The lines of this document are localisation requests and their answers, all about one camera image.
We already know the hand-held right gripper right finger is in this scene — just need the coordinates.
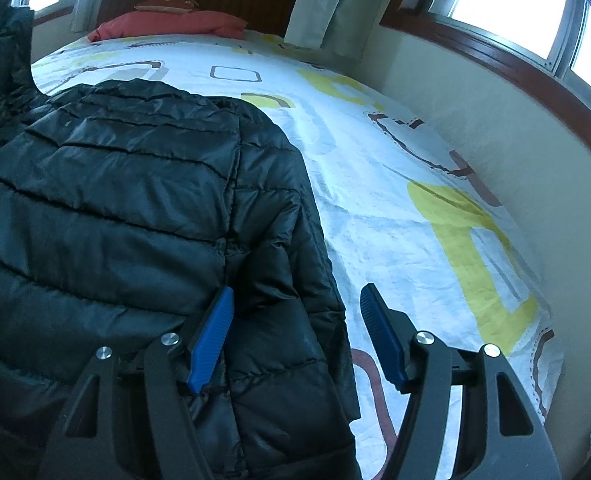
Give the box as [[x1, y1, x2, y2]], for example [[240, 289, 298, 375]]
[[359, 282, 562, 480]]

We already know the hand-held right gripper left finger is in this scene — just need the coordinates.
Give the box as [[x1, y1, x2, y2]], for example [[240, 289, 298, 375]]
[[38, 286, 236, 480]]

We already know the black puffer jacket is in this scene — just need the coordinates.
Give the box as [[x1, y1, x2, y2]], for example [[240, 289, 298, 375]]
[[0, 5, 362, 480]]

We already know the bed with patterned white sheet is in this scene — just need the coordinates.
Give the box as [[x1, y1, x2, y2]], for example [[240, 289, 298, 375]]
[[30, 30, 566, 480]]

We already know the pink pillow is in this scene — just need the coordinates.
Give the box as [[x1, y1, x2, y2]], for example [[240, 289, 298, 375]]
[[88, 10, 248, 43]]

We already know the small patterned brown cushion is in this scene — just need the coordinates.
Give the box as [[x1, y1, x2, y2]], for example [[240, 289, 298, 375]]
[[134, 0, 198, 12]]

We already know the brown wooden headboard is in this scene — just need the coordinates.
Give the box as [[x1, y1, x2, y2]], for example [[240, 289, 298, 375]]
[[95, 0, 301, 43]]

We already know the window with brown wooden frame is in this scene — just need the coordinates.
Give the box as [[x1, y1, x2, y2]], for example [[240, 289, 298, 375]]
[[379, 0, 591, 161]]

